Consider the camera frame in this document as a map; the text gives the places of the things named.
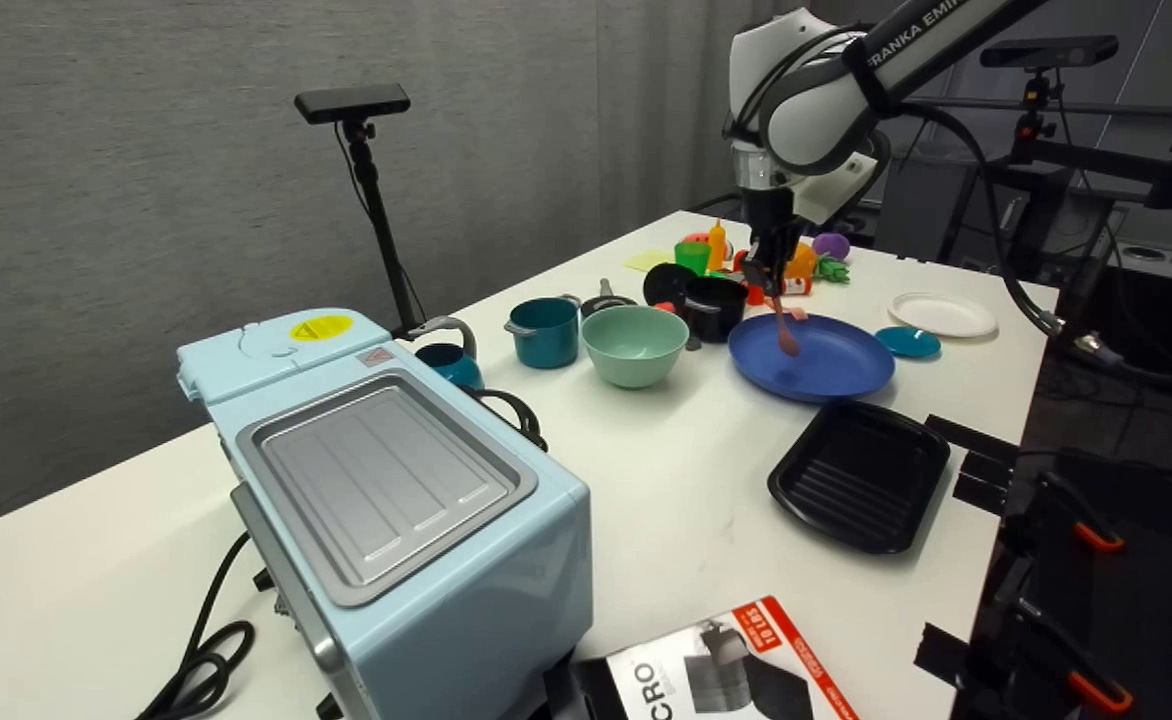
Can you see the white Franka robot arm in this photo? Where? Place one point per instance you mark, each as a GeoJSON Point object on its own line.
{"type": "Point", "coordinates": [849, 80]}

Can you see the orange toy food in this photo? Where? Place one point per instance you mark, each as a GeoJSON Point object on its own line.
{"type": "Point", "coordinates": [804, 267]}

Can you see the black camera bar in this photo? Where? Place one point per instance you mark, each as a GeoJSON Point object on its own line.
{"type": "Point", "coordinates": [1049, 54]}
{"type": "Point", "coordinates": [354, 102]}

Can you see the white plate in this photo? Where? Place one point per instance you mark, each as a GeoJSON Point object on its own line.
{"type": "Point", "coordinates": [947, 318]}

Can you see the black ribbed baking tray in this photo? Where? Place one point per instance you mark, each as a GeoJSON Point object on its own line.
{"type": "Point", "coordinates": [860, 477]}

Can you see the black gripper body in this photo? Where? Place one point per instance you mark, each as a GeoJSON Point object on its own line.
{"type": "Point", "coordinates": [777, 227]}

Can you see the light blue toaster oven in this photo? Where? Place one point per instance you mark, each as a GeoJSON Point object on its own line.
{"type": "Point", "coordinates": [397, 532]}

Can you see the green toy vegetable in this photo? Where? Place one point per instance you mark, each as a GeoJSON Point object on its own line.
{"type": "Point", "coordinates": [835, 270]}

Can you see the small grey metal pan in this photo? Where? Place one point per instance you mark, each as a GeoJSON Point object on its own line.
{"type": "Point", "coordinates": [605, 300]}

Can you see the purple toy food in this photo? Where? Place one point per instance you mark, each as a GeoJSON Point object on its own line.
{"type": "Point", "coordinates": [828, 245]}

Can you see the small teal mug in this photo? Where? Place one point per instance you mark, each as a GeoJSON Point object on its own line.
{"type": "Point", "coordinates": [452, 366]}

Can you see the black camera stand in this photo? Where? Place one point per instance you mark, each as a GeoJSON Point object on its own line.
{"type": "Point", "coordinates": [383, 227]}
{"type": "Point", "coordinates": [1049, 146]}

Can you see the red black white box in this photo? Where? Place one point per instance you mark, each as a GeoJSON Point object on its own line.
{"type": "Point", "coordinates": [747, 664]}

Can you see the red toy ketchup bottle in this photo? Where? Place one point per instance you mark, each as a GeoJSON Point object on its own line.
{"type": "Point", "coordinates": [750, 281]}

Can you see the large blue plate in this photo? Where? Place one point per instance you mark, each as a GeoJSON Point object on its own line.
{"type": "Point", "coordinates": [817, 363]}

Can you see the green plastic cup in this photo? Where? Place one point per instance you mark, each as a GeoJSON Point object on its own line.
{"type": "Point", "coordinates": [689, 258]}

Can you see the teal pot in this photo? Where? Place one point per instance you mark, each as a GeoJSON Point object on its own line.
{"type": "Point", "coordinates": [544, 332]}

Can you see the orange toy mustard bottle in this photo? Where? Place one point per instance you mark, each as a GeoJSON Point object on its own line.
{"type": "Point", "coordinates": [719, 245]}

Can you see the pale green bowl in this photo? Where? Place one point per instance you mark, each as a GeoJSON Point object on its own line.
{"type": "Point", "coordinates": [633, 345]}

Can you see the pink plastic spoon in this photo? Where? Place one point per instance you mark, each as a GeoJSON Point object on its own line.
{"type": "Point", "coordinates": [787, 332]}

